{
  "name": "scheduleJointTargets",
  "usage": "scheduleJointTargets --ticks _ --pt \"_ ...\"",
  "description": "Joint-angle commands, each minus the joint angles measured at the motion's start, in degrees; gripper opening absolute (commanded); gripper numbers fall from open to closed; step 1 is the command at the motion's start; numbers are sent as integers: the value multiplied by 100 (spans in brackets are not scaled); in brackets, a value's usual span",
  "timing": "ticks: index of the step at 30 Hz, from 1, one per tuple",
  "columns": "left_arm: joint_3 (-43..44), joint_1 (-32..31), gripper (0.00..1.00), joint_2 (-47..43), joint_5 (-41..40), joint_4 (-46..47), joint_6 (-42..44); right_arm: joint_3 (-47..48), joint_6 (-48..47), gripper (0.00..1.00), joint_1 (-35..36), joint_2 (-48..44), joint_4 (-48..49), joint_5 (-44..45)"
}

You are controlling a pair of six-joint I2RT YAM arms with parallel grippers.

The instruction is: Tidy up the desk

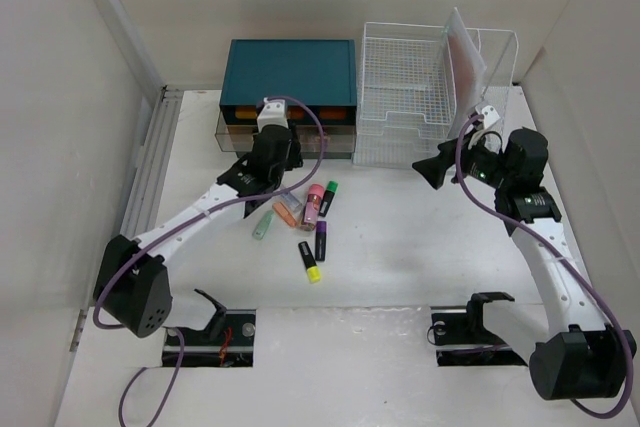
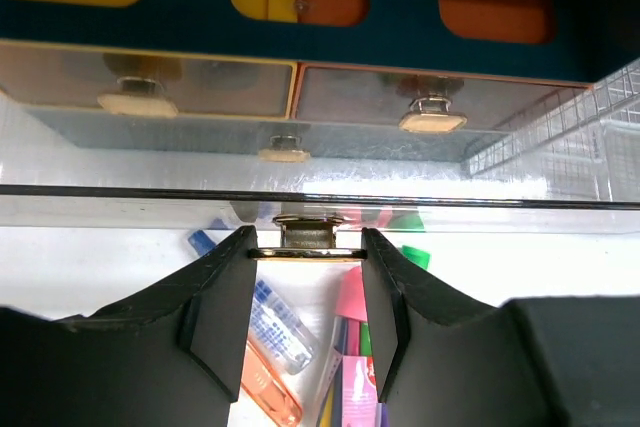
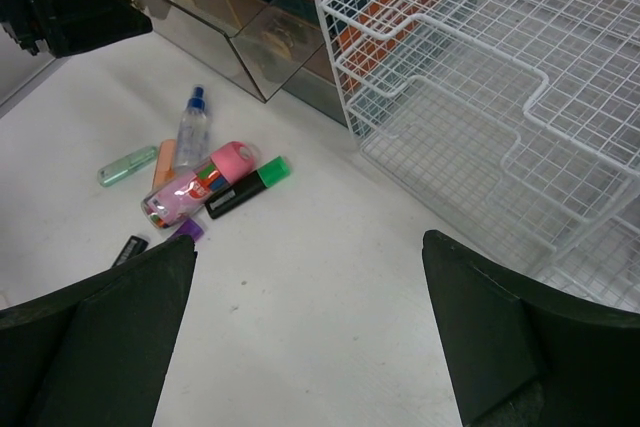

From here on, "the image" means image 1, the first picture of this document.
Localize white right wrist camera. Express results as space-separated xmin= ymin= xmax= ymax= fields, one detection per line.
xmin=475 ymin=103 xmax=501 ymax=132

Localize teal drawer organizer box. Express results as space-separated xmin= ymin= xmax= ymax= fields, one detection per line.
xmin=218 ymin=39 xmax=357 ymax=130

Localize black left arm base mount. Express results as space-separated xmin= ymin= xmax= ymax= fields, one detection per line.
xmin=161 ymin=289 xmax=257 ymax=368

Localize aluminium rail frame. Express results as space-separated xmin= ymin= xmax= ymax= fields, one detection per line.
xmin=69 ymin=84 xmax=184 ymax=351

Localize yellow cap black highlighter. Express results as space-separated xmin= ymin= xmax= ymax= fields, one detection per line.
xmin=298 ymin=241 xmax=321 ymax=283

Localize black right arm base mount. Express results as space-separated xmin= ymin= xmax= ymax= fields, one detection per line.
xmin=426 ymin=292 xmax=526 ymax=367

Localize white wire file rack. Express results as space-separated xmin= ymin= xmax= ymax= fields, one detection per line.
xmin=351 ymin=21 xmax=519 ymax=177

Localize pink lid marker tube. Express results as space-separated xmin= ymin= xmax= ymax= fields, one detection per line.
xmin=299 ymin=184 xmax=325 ymax=231

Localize orange plastic case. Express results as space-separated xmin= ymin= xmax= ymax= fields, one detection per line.
xmin=272 ymin=202 xmax=297 ymax=228

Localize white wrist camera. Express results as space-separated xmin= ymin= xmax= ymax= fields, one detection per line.
xmin=475 ymin=103 xmax=501 ymax=132
xmin=257 ymin=97 xmax=288 ymax=132

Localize purple cap black highlighter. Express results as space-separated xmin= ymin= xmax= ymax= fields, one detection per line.
xmin=314 ymin=221 xmax=327 ymax=262

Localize clear blue cap bottle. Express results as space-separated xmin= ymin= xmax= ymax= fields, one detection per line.
xmin=280 ymin=192 xmax=303 ymax=213

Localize green cap black highlighter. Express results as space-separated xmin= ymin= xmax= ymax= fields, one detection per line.
xmin=319 ymin=181 xmax=338 ymax=217

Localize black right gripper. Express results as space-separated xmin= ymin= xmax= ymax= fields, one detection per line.
xmin=411 ymin=127 xmax=513 ymax=190

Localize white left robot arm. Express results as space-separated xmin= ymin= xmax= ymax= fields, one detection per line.
xmin=93 ymin=125 xmax=303 ymax=344

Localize green translucent plastic case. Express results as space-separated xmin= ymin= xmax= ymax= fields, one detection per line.
xmin=252 ymin=210 xmax=274 ymax=240

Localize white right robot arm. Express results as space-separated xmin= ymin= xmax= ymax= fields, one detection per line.
xmin=412 ymin=128 xmax=637 ymax=404

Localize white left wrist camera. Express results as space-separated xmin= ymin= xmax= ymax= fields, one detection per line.
xmin=257 ymin=97 xmax=288 ymax=132

